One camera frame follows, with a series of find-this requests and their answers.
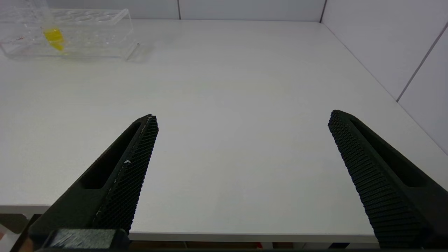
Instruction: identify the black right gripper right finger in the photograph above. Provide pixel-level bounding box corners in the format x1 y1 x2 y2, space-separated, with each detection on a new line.
328 110 448 247

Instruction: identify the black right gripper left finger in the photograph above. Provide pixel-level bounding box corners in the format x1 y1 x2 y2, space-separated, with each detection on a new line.
29 114 159 245

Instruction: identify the clear acrylic test tube rack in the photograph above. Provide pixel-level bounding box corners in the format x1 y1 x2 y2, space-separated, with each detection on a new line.
0 8 139 61

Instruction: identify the test tube with yellow pigment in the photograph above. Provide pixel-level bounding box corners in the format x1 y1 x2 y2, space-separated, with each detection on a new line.
26 0 66 52

